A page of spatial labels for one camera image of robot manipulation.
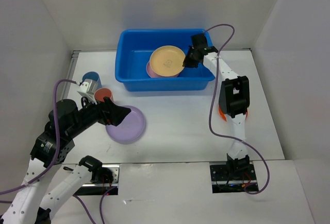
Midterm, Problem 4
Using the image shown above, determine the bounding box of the yellow plate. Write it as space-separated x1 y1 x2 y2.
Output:
149 45 186 77

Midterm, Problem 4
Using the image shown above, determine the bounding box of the blue cup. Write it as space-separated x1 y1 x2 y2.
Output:
82 72 102 89

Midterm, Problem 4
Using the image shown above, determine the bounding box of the purple plate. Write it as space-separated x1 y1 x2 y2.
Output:
106 106 146 145

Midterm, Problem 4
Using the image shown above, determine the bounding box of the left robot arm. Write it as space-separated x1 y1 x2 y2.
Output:
1 97 131 223

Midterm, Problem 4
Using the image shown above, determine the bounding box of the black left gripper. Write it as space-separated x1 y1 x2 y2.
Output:
69 92 131 137

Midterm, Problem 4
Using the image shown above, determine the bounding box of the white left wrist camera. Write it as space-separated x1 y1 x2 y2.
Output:
77 79 99 104

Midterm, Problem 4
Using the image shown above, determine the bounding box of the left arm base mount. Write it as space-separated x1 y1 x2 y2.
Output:
75 164 120 196

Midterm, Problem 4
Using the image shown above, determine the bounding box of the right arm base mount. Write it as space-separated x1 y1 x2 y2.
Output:
209 162 259 194

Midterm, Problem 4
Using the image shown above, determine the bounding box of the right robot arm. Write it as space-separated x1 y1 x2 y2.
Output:
183 33 250 180

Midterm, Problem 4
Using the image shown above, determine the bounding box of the blue plastic bin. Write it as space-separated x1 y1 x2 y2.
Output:
114 28 215 92

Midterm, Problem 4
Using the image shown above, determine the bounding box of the pink plate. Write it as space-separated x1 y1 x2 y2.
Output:
146 62 160 78

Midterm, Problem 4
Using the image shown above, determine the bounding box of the orange plate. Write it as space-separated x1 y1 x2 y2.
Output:
218 106 249 122

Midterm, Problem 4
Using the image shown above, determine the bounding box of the salmon pink cup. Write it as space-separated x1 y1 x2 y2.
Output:
94 88 115 108

